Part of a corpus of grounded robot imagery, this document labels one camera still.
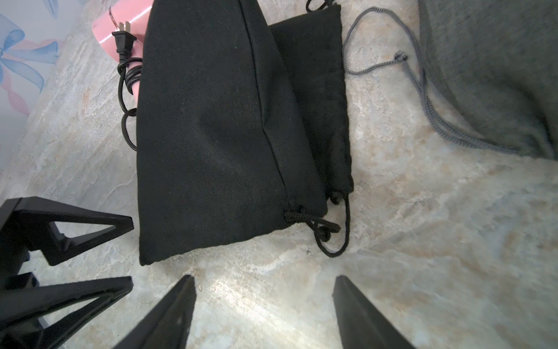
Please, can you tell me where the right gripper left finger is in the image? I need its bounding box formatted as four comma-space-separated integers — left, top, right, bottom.
116, 275, 196, 349

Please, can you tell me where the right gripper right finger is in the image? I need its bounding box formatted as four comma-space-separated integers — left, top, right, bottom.
333, 276, 414, 349

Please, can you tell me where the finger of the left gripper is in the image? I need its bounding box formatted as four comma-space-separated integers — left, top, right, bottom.
1, 196, 134, 275
1, 276, 134, 348

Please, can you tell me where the plain black pouch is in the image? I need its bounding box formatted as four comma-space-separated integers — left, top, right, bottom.
137, 1, 340, 266

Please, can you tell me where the pink hair dryer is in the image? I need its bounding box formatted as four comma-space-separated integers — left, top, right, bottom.
92, 0, 154, 151

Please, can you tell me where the grey drawstring pouch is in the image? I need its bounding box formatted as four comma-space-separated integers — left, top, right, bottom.
393, 1, 557, 160

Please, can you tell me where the black pouch with gold logo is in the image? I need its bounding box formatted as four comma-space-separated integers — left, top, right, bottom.
270, 1, 354, 258

